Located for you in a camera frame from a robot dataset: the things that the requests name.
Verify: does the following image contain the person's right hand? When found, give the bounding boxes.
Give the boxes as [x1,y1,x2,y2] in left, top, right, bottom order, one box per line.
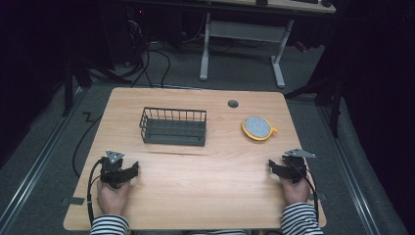
[280,175,311,207]

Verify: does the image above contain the black floor cable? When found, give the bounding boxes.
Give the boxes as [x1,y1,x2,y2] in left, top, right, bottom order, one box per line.
[71,112,104,179]

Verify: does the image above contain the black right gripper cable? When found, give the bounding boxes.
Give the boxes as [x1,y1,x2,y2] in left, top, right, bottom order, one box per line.
[290,161,320,223]

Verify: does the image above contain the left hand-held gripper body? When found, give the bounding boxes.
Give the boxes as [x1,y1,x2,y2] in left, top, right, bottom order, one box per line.
[99,150,132,190]

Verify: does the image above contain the person's left hand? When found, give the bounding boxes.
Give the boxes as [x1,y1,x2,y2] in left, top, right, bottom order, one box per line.
[96,178,132,216]

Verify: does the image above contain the metal floor rail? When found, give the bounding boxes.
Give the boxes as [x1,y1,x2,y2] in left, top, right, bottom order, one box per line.
[317,106,382,235]
[0,87,86,231]

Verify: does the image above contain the white frame wooden desk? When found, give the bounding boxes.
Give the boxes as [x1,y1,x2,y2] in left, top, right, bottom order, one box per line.
[199,0,337,89]

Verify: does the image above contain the black metal stand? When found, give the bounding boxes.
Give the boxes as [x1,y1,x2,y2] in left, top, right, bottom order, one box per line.
[61,55,132,118]
[283,72,347,139]

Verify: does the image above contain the bundle of black floor cables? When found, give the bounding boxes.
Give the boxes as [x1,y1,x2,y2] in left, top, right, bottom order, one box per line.
[120,19,172,89]

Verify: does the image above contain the round yellow grey sponge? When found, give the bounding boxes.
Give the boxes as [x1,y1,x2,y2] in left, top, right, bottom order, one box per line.
[241,115,279,142]

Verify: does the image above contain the black wire basket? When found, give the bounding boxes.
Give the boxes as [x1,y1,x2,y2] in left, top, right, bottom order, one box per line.
[139,107,208,147]

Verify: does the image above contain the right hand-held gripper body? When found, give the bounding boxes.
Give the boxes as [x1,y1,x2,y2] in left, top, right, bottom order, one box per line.
[281,148,317,184]

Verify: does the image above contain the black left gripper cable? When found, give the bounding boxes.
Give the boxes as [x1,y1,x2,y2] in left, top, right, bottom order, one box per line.
[86,158,105,227]

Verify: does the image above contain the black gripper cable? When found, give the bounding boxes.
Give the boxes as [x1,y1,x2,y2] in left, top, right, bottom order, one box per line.
[290,161,320,223]
[86,158,105,227]

